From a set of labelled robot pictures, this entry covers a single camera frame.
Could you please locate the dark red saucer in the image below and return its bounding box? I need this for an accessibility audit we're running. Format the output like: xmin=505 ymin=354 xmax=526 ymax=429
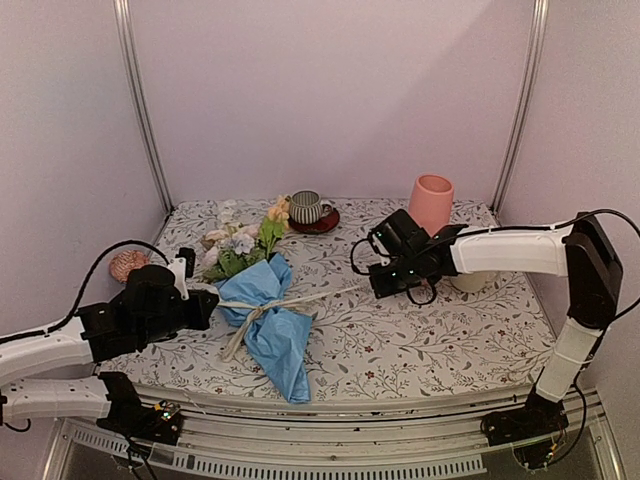
xmin=288 ymin=207 xmax=340 ymax=235

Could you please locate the aluminium front rail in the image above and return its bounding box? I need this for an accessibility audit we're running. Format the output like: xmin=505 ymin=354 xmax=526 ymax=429
xmin=44 ymin=387 xmax=627 ymax=479

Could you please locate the floral tablecloth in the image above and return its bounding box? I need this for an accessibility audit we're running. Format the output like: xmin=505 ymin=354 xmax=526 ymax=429
xmin=101 ymin=199 xmax=555 ymax=403

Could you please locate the cream printed ribbon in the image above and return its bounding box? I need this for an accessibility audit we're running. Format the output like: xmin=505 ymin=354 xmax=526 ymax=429
xmin=189 ymin=282 xmax=369 ymax=362

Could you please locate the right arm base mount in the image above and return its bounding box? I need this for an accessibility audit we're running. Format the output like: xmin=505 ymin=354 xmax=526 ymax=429
xmin=480 ymin=403 xmax=569 ymax=470

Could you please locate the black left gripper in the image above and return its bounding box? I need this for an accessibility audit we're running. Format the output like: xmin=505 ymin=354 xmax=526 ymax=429
xmin=138 ymin=289 xmax=219 ymax=346

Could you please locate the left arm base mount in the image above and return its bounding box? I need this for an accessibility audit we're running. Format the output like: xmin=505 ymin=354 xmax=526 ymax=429
xmin=96 ymin=400 xmax=184 ymax=446

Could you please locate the striped ceramic cup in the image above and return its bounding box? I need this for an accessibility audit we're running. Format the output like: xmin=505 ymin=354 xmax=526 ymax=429
xmin=285 ymin=190 xmax=333 ymax=224

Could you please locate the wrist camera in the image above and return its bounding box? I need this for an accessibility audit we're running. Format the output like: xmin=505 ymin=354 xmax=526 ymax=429
xmin=167 ymin=247 xmax=196 ymax=301
xmin=367 ymin=229 xmax=393 ymax=266

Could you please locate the left aluminium frame post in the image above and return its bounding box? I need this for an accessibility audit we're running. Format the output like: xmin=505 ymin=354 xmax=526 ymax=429
xmin=113 ymin=0 xmax=174 ymax=216

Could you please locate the blue wrapping paper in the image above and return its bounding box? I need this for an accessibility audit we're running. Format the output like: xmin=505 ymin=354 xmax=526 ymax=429
xmin=216 ymin=253 xmax=312 ymax=404

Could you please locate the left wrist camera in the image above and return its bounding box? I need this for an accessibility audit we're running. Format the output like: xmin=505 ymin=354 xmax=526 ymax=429
xmin=167 ymin=247 xmax=196 ymax=301

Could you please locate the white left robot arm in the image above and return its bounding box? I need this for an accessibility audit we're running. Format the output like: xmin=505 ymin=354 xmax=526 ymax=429
xmin=1 ymin=260 xmax=219 ymax=445

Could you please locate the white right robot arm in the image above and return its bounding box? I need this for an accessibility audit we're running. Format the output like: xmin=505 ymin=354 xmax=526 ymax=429
xmin=364 ymin=210 xmax=623 ymax=436

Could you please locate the artificial flower bouquet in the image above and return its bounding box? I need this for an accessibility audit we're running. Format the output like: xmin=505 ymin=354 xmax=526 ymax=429
xmin=201 ymin=196 xmax=291 ymax=283

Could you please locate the pink vase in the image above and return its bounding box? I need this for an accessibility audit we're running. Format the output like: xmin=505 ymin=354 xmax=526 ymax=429
xmin=408 ymin=174 xmax=454 ymax=236

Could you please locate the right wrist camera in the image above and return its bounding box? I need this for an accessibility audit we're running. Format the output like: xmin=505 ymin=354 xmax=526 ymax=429
xmin=367 ymin=229 xmax=393 ymax=266

